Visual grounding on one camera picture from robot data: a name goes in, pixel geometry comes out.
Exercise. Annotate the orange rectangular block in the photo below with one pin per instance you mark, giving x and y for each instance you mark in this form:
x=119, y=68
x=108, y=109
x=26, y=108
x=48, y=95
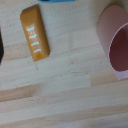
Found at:
x=34, y=32

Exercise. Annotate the pink cup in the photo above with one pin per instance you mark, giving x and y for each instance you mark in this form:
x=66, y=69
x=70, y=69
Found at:
x=115, y=40

